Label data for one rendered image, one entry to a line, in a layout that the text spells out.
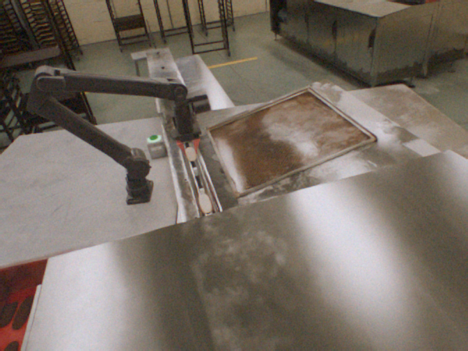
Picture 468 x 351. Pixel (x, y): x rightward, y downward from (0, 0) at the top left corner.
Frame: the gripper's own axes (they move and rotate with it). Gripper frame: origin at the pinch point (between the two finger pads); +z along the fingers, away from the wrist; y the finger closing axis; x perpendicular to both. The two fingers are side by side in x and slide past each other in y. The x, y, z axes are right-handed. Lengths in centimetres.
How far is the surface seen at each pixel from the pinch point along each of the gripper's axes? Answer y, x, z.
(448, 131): 103, -13, 10
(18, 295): -57, -37, 11
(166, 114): -5.0, 45.4, 2.7
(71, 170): -51, 28, 11
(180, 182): -6.4, -7.6, 6.8
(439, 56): 295, 196, 65
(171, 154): -7.1, 13.8, 6.8
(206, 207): 0.0, -25.2, 7.1
